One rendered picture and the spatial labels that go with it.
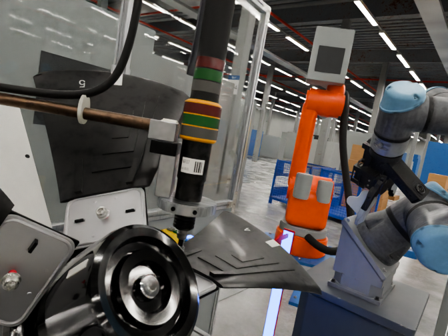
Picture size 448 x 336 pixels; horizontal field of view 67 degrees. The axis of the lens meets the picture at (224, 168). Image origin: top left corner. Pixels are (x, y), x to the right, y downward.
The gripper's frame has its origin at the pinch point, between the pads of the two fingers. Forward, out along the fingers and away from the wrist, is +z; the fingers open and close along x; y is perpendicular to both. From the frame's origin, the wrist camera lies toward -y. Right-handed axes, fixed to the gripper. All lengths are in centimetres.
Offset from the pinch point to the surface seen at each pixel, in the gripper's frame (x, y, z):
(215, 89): 44, 3, -52
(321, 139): -689, 513, 615
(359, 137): -732, 408, 575
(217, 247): 48, 2, -27
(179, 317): 60, -10, -39
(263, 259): 42.9, -3.3, -24.6
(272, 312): 39.1, -1.9, 0.6
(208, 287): 54, -6, -33
